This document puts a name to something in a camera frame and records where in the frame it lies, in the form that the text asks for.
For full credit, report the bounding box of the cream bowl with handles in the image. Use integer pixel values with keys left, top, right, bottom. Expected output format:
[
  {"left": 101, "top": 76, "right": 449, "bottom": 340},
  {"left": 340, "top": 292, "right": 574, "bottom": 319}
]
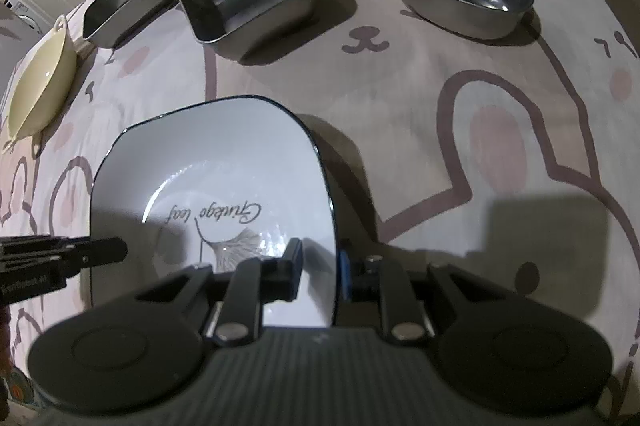
[{"left": 6, "top": 13, "right": 78, "bottom": 142}]

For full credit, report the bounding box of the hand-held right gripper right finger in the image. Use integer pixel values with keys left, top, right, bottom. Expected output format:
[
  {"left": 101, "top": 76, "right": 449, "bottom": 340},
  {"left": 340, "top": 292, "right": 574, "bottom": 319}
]
[{"left": 337, "top": 250, "right": 481, "bottom": 343}]

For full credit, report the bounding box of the white washing machine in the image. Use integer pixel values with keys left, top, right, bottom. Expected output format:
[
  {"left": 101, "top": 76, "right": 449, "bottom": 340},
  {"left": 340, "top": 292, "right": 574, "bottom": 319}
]
[{"left": 10, "top": 0, "right": 43, "bottom": 38}]

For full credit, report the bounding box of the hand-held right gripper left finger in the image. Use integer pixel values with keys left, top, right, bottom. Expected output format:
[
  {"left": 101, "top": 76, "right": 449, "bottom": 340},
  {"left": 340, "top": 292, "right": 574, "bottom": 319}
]
[{"left": 162, "top": 237, "right": 305, "bottom": 343}]

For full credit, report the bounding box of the bear print tablecloth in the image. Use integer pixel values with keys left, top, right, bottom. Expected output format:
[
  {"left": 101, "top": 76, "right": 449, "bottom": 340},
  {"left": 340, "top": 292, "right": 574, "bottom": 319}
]
[{"left": 0, "top": 0, "right": 640, "bottom": 422}]

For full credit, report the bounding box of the white square plate dark rim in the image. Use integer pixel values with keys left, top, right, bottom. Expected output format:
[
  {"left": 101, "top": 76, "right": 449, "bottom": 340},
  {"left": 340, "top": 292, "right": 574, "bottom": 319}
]
[{"left": 89, "top": 95, "right": 338, "bottom": 329}]

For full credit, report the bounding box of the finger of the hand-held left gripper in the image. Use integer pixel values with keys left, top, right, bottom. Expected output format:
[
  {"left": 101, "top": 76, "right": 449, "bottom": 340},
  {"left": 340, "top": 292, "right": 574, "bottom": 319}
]
[{"left": 0, "top": 233, "right": 129, "bottom": 280}]

